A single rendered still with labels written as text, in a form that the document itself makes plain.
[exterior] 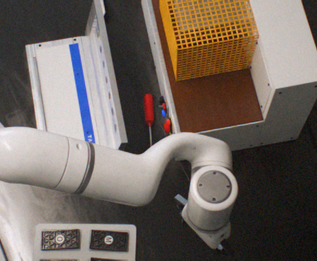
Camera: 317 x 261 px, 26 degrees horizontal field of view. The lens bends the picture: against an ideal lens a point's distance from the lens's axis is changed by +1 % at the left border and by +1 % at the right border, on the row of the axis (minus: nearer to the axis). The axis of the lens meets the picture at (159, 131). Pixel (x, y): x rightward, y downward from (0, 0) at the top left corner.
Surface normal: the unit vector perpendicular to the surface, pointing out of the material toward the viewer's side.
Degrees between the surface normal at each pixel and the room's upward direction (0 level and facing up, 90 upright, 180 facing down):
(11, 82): 0
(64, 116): 0
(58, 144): 34
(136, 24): 0
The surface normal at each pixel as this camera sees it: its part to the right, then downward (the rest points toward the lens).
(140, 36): -0.01, -0.38
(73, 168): 0.43, 0.10
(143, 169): 0.52, -0.36
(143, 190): 0.47, 0.31
